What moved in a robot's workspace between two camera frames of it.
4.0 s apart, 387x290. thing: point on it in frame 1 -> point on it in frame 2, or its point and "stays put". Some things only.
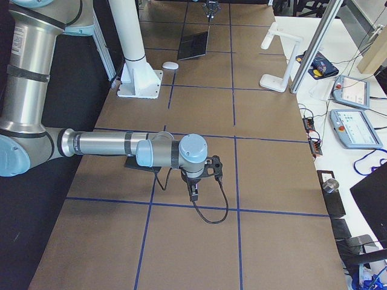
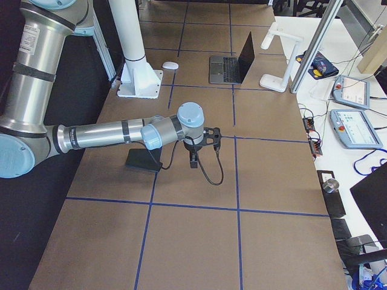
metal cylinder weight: (330, 185) stays put
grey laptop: (193, 45) -> (232, 70)
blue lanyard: (373, 167) stays put
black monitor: (372, 191) stays put
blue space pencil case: (320, 66) stays put
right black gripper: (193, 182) -> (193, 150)
